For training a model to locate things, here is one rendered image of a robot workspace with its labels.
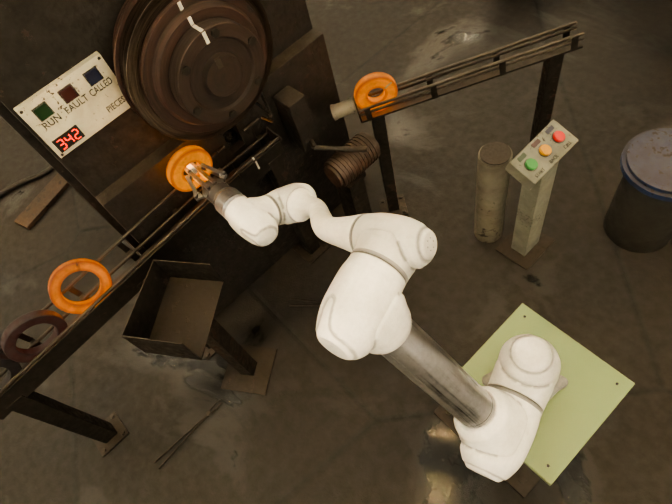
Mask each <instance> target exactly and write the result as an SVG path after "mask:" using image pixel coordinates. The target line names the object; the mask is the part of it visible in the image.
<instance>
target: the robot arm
mask: <svg viewBox="0 0 672 504"><path fill-rule="evenodd" d="M203 170H204V171H203ZM184 171H185V172H186V173H187V174H188V175H187V176H185V178H186V180H187V182H188V184H189V185H190V187H191V189H192V191H193V196H194V198H195V199H196V201H197V202H199V201H200V199H203V198H204V199H206V200H209V201H210V202H211V203H212V204H213V205H214V206H215V209H216V210H217V211H218V212H219V213H220V214H221V215H222V216H223V217H224V218H225V219H226V220H227V221H228V222H229V224H230V226H231V227H232V228H233V229H234V230H235V231H236V232H237V233H238V234H239V235H240V236H241V237H243V238H244V239H245V240H247V241H248V242H250V243H252V244H254V245H257V246H260V247H263V246H267V245H269V244H271V243H272V242H273V241H274V240H275V239H276V237H277V235H278V226H279V225H282V224H287V225H288V224H292V223H297V222H304V221H306V220H308V219H309V218H310V221H311V226H312V229H313V231H314V233H315V234H316V235H317V237H319V238H320V239H321V240H323V241H325V242H327V243H329V244H332V245H334V246H337V247H339V248H342V249H344V250H347V251H349V252H351V255H350V256H349V258H348V259H347V260H346V261H345V262H344V264H343V265H342V266H341V268H340V269H339V271H338V272H337V274H336V276H335V277H334V279H333V281H332V283H331V284H330V286H329V288H328V290H327V292H326V294H325V296H324V298H323V300H322V303H321V305H320V308H319V312H318V316H317V321H316V333H317V338H318V340H319V342H320V343H321V344H322V345H323V346H324V347H325V348H326V349H327V350H328V351H330V352H331V353H333V354H334V355H336V356H338V357H340V358H342V359H345V360H357V359H360V358H363V357H365V356H366V355H368V354H369V353H371V354H381V355H382V356H383V357H385V358H386V359H387V360H388V361H389V362H390V363H392V364H393V365H394V366H395V367H396V368H397V369H399V370H400V371H401V372H402V373H403V374H404V375H406V376H407V377H408V378H409V379H410V380H411V381H413V382H414V383H415V384H416V385H418V386H419V387H420V388H422V389H423V390H424V391H425V392H426V393H427V394H429V395H430V396H431V397H432V398H433V399H434V400H436V401H437V402H438V403H439V404H440V405H441V406H443V407H444V408H445V409H446V410H447V411H448V412H449V413H451V414H452V415H453V416H454V425H455V428H456V430H457V432H458V434H459V437H460V440H461V445H460V451H461V456H462V459H463V461H464V462H465V465H466V467H467V468H469V469H471V470H472V471H474V472H476V473H478V474H480V475H483V476H485V477H487V478H489V479H491V480H493V481H495V482H501V481H503V480H507V479H509V478H510V477H511V476H512V475H513V474H514V473H516V472H517V470H518V469H519V468H520V467H521V465H522V464H523V462H524V460H525V458H526V456H527V454H528V452H529V450H530V448H531V445H532V443H533V441H534V438H535V436H536V433H537V430H538V427H539V423H540V419H541V416H542V414H543V411H544V409H545V407H546V405H547V403H548V401H549V400H550V399H551V398H552V397H553V396H554V395H555V394H556V393H557V392H558V391H559V390H561V389H563V388H565V387H566V386H567V385H568V380H567V379H566V378H565V377H564V376H562V375H560V371H561V361H560V358H559V355H558V353H557V351H556V349H555V348H554V347H553V346H552V345H551V344H550V343H549V342H548V341H546V340H544V339H542V338H540V337H537V336H534V335H532V334H521V335H517V336H514V337H512V338H510V339H509V340H508V341H506V342H505V343H504V345H503V346H502V348H501V350H500V353H499V357H498V360H497V361H496V363H495V366H494V369H493V370H492V371H491V372H490V373H488V374H486V375H484V376H483V377H482V383H483V384H484V385H485V386H480V385H479V384H478V383H477V382H476V381H475V380H474V379H473V378H472V377H471V376H470V375H469V374H468V373H467V372H466V371H465V370H464V369H463V368H462V367H461V366H460V365H459V364H458V363H457V362H456V361H455V360H453V359H452V358H451V357H450V356H449V355H448V354H447V353H446V352H445V351H444V350H443V349H442V348H441V347H440V346H439V345H438V344H437V343H436V342H435V341H434V340H433V339H432V338H431V337H430V336H429V335H428V334H427V333H426V332H424V331H423V330H422V329H421V328H420V327H419V326H418V325H417V324H416V323H415V322H414V321H413V320H412V319H411V313H410V310H409V308H408V306H407V303H406V300H405V297H404V295H403V294H402V292H403V289H404V287H405V285H406V284H407V282H408V280H409V279H410V277H411V276H412V274H413V273H414V272H415V270H416V269H421V268H423V267H424V266H426V265H427V264H428V263H430V262H431V260H432V259H433V257H434V255H435V253H436V250H437V239H436V236H435V234H434V233H433V231H431V230H430V229H429V228H427V227H426V226H425V225H424V224H423V223H421V222H419V221H417V220H415V219H412V218H410V217H407V216H403V215H398V214H391V213H367V214H359V215H353V216H346V217H332V215H331V213H330V211H329V209H328V207H327V206H326V204H325V203H324V202H323V201H322V200H320V199H319V198H317V196H316V193H315V191H314V189H313V188H312V187H311V186H310V185H308V184H305V183H292V184H289V185H286V186H283V187H280V188H277V189H275V190H273V191H271V192H269V193H268V194H266V195H264V196H260V197H250V198H247V197H246V196H245V195H243V194H242V193H241V192H239V191H238V190H237V189H236V188H233V187H230V186H229V185H228V184H227V183H226V181H225V179H226V178H228V175H227V173H226V172H225V171H223V170H218V169H215V168H213V167H211V166H209V165H206V164H204V163H201V164H200V165H199V166H197V165H196V164H195V163H194V162H192V163H190V164H189V165H187V167H186V168H185V170H184ZM205 171H206V172H208V173H210V174H213V175H215V176H217V177H219V178H212V177H211V176H210V175H208V174H207V173H206V172H205ZM197 172H198V173H199V174H200V175H201V176H202V177H203V178H205V179H206V180H207V182H206V183H205V182H204V181H203V180H201V179H200V178H199V177H198V176H197V175H196V173H197ZM192 179H193V180H195V181H196V182H197V183H198V184H199V185H200V186H201V187H202V194H201V193H200V192H198V191H197V189H196V187H195V185H194V184H193V182H192Z"/></svg>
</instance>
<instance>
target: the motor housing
mask: <svg viewBox="0 0 672 504"><path fill-rule="evenodd" d="M343 146H367V147H369V151H368V152H342V151H336V152H335V154H333V155H332V156H331V157H329V159H327V160H326V162H325V163H324V173H325V175H326V176H327V178H328V179H329V180H330V181H331V182H332V183H333V184H334V185H335V186H336V188H337V191H338V194H339V197H340V201H341V204H342V207H343V210H344V213H345V216H353V215H359V214H367V213H372V211H371V207H370V203H369V198H368V194H367V190H366V186H365V182H364V178H363V176H362V175H361V173H363V172H364V171H365V170H366V169H367V168H368V167H369V166H370V165H372V164H373V163H374V162H375V161H376V160H377V159H378V158H379V156H380V154H381V152H380V146H379V143H378V142H377V140H376V139H375V138H374V137H373V136H372V135H370V134H369V133H365V132H360V133H358V134H356V135H355V136H354V137H353V138H352V139H350V140H349V141H348V142H347V143H346V144H344V145H343Z"/></svg>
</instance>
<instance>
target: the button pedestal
mask: <svg viewBox="0 0 672 504"><path fill-rule="evenodd" d="M551 125H552V126H553V127H554V129H553V130H552V131H551V132H550V133H549V134H547V133H546V132H545V131H546V130H547V129H548V128H549V127H550V126H551ZM556 131H562V132H563V133H564V134H565V139H564V141H562V142H557V141H555V140H554V139H553V134H554V132H556ZM536 139H539V140H540V141H541V142H540V143H539V144H538V145H537V146H536V147H535V148H533V147H532V146H531V144H532V143H533V142H534V141H535V140H536ZM577 141H578V139H577V138H576V137H575V136H573V135H572V134H571V133H570V132H569V131H567V130H566V129H565V128H564V127H562V126H561V125H560V124H559V123H558V122H556V121H555V120H552V121H551V122H550V123H549V124H548V125H547V126H546V127H545V128H544V129H543V130H542V131H541V132H540V133H539V134H538V135H537V136H536V137H535V138H534V139H533V140H532V141H531V142H530V143H529V144H528V145H527V146H526V147H525V148H524V149H523V150H522V151H521V152H520V153H519V154H518V155H517V156H516V157H515V158H514V159H513V160H512V161H511V162H510V163H509V164H508V165H507V166H506V168H505V170H506V171H507V172H508V173H509V174H511V175H512V176H513V177H514V178H515V179H516V180H518V181H519V182H520V183H521V184H522V187H521V192H520V198H519V204H518V210H517V216H516V221H515V227H514V230H513V231H512V232H511V233H510V234H509V235H508V236H507V237H506V238H505V240H504V241H503V242H502V243H501V244H500V245H499V246H498V247H497V248H496V249H495V250H496V251H497V252H499V253H501V254H502V255H504V256H505V257H507V258H508V259H510V260H511V261H513V262H514V263H516V264H517V265H519V266H520V267H522V268H523V269H525V270H526V271H527V270H528V269H529V268H530V267H531V266H532V265H533V264H534V263H535V261H536V260H537V259H538V258H539V257H540V256H541V255H542V254H543V253H544V252H545V251H546V250H547V248H548V247H549V246H550V245H551V244H552V243H553V242H554V241H555V240H554V239H552V238H550V237H549V236H547V235H546V234H544V233H542V232H541V230H542V226H543V222H544V218H545V214H546V210H547V206H548V203H549V199H550V195H551V191H552V187H553V183H554V179H555V175H556V171H557V167H558V163H559V160H560V159H561V158H562V157H563V156H564V155H565V154H566V153H567V152H568V151H569V150H570V149H571V148H572V147H573V146H574V145H575V144H576V142H577ZM544 144H546V145H549V146H550V147H551V149H552V152H551V154H550V155H548V156H543V155H541V154H540V152H539V148H540V147H541V145H544ZM523 152H524V153H525V154H526V155H527V156H526V157H525V158H524V159H523V160H522V161H521V162H519V161H518V160H517V158H518V157H519V156H520V155H521V154H522V153H523ZM530 158H532V159H535V160H536V161H537V163H538V166H537V168H536V169H535V170H529V169H527V168H526V166H525V162H526V161H527V160H528V159H530Z"/></svg>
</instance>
